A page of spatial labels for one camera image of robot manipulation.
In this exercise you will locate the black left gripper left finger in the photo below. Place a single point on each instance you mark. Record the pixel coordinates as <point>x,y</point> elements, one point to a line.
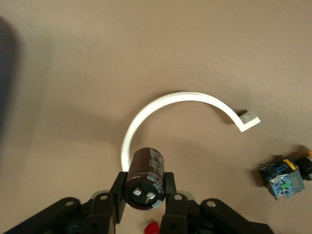
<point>97,214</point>

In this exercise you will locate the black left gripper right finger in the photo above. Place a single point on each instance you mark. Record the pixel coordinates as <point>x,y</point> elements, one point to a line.
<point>185,214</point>

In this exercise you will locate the dark cylindrical capacitor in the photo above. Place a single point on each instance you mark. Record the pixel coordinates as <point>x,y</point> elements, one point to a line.
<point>147,180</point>

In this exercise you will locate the red indicator light, white body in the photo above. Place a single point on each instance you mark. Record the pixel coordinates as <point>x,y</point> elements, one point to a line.
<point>152,227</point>

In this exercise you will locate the orange push button, blue block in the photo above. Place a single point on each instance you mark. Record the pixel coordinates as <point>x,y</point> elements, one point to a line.
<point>285,175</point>

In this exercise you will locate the large white plastic arc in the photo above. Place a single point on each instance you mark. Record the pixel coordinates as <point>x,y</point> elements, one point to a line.
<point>151,107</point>

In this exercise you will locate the brown table mat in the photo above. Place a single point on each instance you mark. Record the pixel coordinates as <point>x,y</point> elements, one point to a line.
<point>97,61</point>

